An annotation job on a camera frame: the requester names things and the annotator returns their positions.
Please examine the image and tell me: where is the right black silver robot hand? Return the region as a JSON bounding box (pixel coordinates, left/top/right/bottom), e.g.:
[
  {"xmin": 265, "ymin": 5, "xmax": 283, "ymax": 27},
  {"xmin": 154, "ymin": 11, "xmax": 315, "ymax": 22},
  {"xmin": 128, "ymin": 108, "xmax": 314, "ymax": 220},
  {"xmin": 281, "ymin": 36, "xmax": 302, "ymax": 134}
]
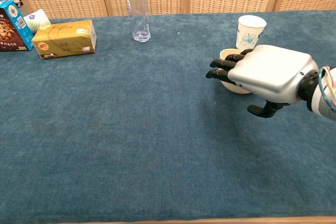
[{"xmin": 205, "ymin": 45, "xmax": 320, "ymax": 119}]

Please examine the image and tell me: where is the beige bowl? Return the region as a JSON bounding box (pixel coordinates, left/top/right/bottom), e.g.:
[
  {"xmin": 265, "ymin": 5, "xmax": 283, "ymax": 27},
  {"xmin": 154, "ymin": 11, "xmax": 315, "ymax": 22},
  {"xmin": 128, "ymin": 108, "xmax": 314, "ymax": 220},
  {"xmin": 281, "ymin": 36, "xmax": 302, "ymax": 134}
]
[
  {"xmin": 219, "ymin": 79, "xmax": 252, "ymax": 95},
  {"xmin": 219, "ymin": 48, "xmax": 249, "ymax": 61}
]

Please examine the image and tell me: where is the white paper cup blue flower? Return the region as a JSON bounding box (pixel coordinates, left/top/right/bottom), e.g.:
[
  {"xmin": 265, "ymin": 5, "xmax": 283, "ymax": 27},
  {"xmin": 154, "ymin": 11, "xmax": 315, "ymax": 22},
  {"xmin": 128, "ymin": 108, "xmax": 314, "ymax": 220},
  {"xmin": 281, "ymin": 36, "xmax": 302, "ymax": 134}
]
[{"xmin": 235, "ymin": 15, "xmax": 267, "ymax": 50}]

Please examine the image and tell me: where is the clear plastic water bottle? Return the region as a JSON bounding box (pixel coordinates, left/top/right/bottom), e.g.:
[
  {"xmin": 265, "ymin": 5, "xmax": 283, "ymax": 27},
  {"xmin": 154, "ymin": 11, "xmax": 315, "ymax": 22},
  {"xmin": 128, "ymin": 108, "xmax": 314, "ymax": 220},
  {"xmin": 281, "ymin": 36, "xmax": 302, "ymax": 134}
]
[{"xmin": 125, "ymin": 0, "xmax": 152, "ymax": 43}]

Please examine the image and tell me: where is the blue table cloth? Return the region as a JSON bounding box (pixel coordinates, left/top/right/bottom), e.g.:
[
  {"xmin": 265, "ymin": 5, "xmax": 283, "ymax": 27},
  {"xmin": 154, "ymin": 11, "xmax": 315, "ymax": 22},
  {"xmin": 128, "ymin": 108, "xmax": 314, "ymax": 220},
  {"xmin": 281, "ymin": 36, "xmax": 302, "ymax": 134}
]
[{"xmin": 0, "ymin": 10, "xmax": 336, "ymax": 222}]

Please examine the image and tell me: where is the gold tissue box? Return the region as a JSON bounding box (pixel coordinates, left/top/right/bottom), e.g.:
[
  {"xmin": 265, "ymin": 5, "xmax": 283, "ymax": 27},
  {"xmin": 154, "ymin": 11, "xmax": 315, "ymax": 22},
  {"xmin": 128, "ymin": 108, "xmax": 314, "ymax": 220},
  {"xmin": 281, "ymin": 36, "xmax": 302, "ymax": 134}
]
[{"xmin": 31, "ymin": 19, "xmax": 97, "ymax": 60}]

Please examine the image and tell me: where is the white floral tissue pack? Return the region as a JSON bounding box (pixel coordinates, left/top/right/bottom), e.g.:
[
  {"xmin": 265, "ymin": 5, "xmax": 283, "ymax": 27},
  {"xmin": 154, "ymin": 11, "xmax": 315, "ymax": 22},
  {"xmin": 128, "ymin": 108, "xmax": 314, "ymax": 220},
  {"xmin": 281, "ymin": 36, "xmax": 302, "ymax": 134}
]
[{"xmin": 23, "ymin": 8, "xmax": 52, "ymax": 35}]

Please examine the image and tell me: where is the blue cookie box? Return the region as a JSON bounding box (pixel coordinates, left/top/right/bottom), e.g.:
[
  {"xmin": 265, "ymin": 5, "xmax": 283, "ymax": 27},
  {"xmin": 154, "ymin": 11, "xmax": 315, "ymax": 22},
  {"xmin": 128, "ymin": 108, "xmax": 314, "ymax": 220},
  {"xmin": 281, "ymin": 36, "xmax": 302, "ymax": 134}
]
[{"xmin": 0, "ymin": 0, "xmax": 35, "ymax": 52}]

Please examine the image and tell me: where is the coloured wrist wire bundle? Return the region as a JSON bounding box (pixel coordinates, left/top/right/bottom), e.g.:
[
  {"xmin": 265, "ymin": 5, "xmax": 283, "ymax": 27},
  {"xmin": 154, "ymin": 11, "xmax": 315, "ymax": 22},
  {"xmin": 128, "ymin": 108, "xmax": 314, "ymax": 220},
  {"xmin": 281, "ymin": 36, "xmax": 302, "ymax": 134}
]
[{"xmin": 318, "ymin": 66, "xmax": 336, "ymax": 114}]

